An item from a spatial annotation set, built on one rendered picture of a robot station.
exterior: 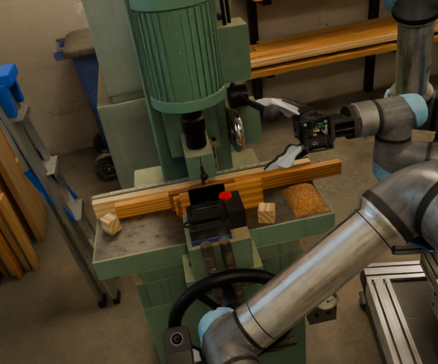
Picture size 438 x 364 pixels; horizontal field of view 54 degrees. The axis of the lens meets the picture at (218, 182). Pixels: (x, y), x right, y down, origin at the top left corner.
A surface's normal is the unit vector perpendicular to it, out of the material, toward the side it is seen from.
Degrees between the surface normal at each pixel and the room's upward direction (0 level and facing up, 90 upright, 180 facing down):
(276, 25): 90
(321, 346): 0
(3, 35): 90
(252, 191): 90
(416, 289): 0
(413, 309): 0
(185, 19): 90
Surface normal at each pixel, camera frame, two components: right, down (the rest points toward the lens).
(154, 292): 0.17, 0.53
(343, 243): -0.43, -0.30
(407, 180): -0.74, -0.45
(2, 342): -0.12, -0.83
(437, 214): -0.91, -0.11
